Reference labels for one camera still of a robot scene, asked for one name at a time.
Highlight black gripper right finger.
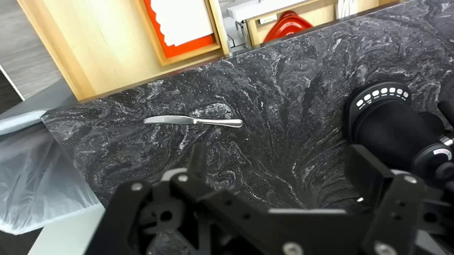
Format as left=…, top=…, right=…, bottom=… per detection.
left=345, top=145, right=395, bottom=209

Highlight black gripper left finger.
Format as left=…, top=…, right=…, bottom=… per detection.
left=188, top=144, right=208, bottom=182

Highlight silver table knife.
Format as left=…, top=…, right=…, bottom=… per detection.
left=144, top=115, right=243, bottom=129

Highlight open wooden drawer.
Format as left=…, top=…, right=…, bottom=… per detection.
left=18, top=0, right=230, bottom=101
left=243, top=0, right=402, bottom=47

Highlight orange tray with white liner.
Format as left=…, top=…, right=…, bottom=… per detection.
left=144, top=0, right=216, bottom=59

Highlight red plastic container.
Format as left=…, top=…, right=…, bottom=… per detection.
left=264, top=12, right=313, bottom=43

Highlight clear plastic bag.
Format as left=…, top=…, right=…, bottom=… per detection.
left=0, top=111, right=101, bottom=236

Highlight white utensils in drawer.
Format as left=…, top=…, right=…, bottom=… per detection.
left=337, top=0, right=358, bottom=19

